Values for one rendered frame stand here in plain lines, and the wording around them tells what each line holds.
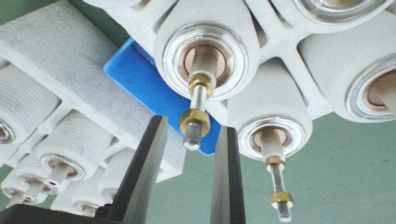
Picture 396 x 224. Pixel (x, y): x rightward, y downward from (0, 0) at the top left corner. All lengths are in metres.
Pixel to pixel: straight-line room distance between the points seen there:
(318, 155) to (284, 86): 0.50
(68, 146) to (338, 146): 0.68
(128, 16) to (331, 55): 0.22
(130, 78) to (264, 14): 0.27
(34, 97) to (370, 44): 0.41
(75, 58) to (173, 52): 0.27
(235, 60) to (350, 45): 0.11
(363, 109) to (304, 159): 0.51
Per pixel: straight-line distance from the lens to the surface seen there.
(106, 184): 0.42
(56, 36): 0.43
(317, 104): 0.32
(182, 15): 0.17
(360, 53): 0.22
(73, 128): 0.39
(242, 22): 0.17
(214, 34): 0.17
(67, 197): 0.62
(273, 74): 0.27
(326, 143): 0.70
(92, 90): 0.39
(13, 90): 0.38
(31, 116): 0.38
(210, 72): 0.15
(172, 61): 0.18
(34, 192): 0.50
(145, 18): 0.26
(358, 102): 0.24
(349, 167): 0.83
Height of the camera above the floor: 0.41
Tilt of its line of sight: 48 degrees down
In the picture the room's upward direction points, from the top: 171 degrees counter-clockwise
